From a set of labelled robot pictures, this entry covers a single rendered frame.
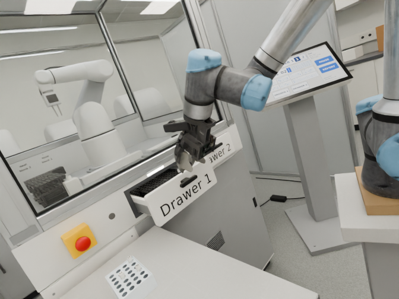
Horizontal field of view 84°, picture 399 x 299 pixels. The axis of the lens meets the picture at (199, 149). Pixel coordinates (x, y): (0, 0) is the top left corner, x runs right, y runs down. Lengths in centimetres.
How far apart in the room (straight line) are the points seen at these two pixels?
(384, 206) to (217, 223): 71
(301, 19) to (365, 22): 352
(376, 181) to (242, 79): 42
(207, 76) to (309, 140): 119
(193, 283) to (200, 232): 50
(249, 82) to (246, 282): 42
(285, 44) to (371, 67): 283
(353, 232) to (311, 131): 102
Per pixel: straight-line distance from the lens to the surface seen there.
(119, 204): 84
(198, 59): 50
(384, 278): 81
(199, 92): 52
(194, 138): 60
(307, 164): 165
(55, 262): 83
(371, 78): 341
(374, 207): 68
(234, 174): 121
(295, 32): 59
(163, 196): 73
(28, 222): 80
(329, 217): 189
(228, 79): 49
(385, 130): 50
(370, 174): 70
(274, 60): 59
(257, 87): 48
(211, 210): 110
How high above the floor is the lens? 116
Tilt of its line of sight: 14 degrees down
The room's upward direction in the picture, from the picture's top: 20 degrees counter-clockwise
